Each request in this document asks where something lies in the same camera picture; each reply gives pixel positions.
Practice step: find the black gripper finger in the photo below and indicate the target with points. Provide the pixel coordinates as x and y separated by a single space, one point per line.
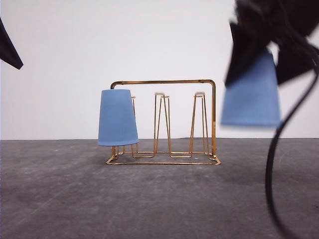
248 46
8 50
295 59

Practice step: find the blue plastic cup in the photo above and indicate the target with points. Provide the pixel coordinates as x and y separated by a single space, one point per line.
252 98
117 118

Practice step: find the black cable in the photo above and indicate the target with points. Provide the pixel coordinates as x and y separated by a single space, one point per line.
273 139

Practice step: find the gold wire cup rack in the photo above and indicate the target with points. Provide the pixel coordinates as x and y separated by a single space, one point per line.
176 121

